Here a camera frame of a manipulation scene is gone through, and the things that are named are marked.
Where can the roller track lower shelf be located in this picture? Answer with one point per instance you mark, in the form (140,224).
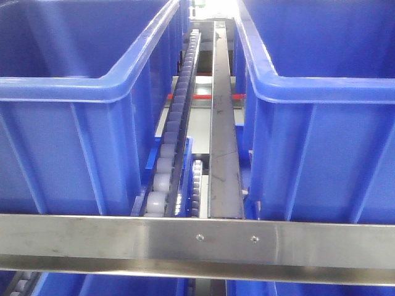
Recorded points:
(197,184)

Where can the blue plastic bin right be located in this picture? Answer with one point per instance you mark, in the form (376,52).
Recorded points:
(319,124)

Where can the steel divider rail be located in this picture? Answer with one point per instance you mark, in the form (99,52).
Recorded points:
(225,193)

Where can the blue plastic bin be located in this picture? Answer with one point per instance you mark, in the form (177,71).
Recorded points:
(83,84)
(319,124)

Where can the roller track bottom left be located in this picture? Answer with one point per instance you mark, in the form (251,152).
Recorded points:
(23,283)

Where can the blue plastic bin left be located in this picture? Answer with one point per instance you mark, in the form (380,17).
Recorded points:
(83,84)

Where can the blue bin lower right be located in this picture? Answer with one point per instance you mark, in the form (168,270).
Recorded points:
(292,288)

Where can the white roller track upper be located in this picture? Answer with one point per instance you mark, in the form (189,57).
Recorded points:
(170,165)

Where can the blue bin lower left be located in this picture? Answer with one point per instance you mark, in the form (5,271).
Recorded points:
(90,284)

